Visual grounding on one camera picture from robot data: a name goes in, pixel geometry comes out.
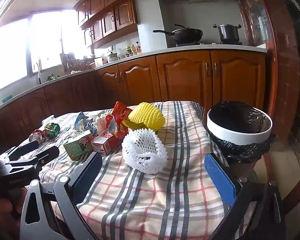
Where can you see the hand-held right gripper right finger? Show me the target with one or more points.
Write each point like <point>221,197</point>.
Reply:
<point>220,177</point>

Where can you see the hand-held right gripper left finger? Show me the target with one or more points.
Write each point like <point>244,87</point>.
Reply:
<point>87,177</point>

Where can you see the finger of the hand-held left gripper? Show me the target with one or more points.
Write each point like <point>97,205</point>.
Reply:
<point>48,155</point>
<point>25,148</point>

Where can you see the white round trash bin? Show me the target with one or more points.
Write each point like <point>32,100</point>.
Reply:
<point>240,135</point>

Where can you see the white foam fruit net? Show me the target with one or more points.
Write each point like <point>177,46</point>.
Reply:
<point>150,166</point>

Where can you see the red snack wrapper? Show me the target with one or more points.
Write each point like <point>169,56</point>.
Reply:
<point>121,112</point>

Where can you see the yellow foam fruit net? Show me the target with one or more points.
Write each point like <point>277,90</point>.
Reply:
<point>147,115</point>

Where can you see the person's left hand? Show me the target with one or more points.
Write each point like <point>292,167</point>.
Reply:
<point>0,212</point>

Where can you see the crushed red green can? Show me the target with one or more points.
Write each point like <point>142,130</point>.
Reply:
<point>51,130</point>

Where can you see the red white milk carton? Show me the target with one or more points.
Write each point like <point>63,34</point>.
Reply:
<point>107,143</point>

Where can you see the blue white wrapper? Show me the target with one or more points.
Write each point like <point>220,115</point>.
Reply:
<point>80,122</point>

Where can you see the teal basin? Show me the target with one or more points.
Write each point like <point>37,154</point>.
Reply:
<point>7,99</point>

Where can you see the crumpled white red wrapper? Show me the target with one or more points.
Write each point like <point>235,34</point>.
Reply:
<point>103,125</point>

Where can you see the plaid tablecloth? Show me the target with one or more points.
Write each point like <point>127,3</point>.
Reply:
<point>165,192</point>

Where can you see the yellow green wrapper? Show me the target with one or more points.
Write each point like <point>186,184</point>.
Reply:
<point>133,124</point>

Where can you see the kitchen faucet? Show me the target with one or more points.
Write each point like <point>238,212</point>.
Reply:
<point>39,76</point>

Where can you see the utensil rack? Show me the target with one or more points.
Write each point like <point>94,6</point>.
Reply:
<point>68,62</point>

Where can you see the white cup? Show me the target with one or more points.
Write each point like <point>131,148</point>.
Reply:
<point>98,62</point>

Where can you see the wooden lower cabinets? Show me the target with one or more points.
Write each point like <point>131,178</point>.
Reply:
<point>185,77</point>

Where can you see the wooden cabinets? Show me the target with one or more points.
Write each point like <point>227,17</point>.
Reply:
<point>185,77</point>
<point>115,17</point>

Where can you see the kitchen window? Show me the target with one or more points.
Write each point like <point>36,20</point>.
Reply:
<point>40,42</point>

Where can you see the red framed glass door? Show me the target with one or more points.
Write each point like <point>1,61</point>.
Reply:
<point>273,80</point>

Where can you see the ceramic lidded pot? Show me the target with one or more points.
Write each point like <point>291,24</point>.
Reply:
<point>113,57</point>

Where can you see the small condiment jar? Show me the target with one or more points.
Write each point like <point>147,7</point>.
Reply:
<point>127,52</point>

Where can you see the gas stove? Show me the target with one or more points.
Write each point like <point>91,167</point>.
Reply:
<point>210,43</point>

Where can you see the yellow sauce bottle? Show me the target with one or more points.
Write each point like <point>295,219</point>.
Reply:
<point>133,49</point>

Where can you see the white kitchen countertop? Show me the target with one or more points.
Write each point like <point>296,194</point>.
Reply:
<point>150,55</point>

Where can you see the red cap sauce bottle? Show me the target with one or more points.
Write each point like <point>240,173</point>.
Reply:
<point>138,48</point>

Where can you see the steel cooking pot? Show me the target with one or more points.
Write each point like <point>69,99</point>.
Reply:
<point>228,33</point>

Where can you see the black wok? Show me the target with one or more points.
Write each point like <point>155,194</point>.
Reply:
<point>187,34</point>

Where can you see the wooden upper cabinets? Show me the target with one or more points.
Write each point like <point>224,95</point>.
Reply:
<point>115,17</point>

